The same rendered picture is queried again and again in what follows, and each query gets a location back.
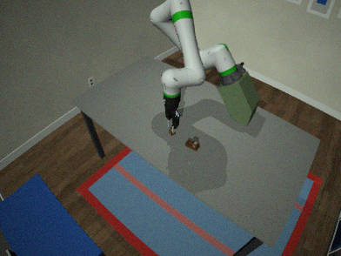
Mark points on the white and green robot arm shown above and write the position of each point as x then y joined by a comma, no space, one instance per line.
174,18

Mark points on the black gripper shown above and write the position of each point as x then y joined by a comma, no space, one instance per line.
172,116

